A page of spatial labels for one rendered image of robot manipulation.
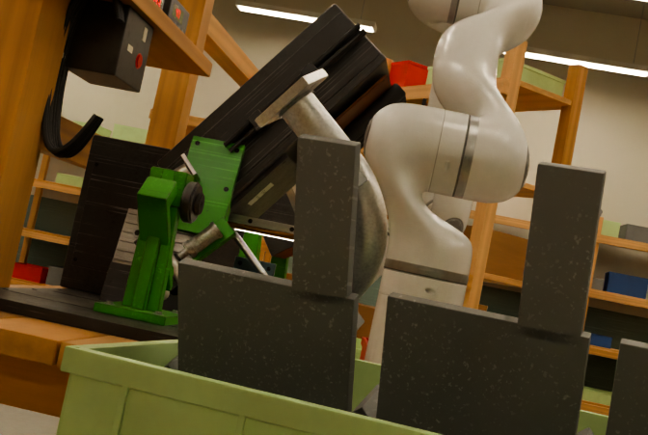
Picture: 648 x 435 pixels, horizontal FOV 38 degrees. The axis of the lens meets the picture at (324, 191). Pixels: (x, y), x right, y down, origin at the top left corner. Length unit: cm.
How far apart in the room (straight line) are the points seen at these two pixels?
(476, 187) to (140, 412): 75
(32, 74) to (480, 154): 93
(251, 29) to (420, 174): 1026
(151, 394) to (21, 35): 128
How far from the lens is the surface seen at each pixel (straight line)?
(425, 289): 128
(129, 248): 197
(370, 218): 71
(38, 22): 186
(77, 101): 1194
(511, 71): 450
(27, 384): 146
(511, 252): 469
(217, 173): 196
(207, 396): 64
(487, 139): 130
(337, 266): 69
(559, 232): 67
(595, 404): 1041
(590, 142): 1109
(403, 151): 129
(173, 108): 281
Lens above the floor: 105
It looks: 5 degrees up
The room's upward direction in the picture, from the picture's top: 12 degrees clockwise
